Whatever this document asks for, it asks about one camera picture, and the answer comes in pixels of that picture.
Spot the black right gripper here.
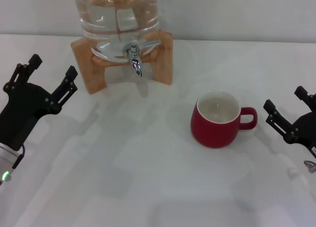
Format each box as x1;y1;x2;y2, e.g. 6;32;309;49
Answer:
263;85;316;160

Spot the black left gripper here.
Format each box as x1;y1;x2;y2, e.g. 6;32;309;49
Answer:
0;53;79;151

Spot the red ceramic cup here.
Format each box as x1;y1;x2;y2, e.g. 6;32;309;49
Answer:
190;89;258;149

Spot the chrome faucet with lever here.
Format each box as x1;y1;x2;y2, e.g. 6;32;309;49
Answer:
122;39;162;77

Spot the glass water dispenser jar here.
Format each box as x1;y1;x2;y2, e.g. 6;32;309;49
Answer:
72;0;161;64

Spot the wooden dispenser stand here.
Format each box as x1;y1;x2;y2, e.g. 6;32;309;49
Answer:
71;31;174;95

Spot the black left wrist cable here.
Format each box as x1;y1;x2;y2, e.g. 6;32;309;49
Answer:
12;144;27;175

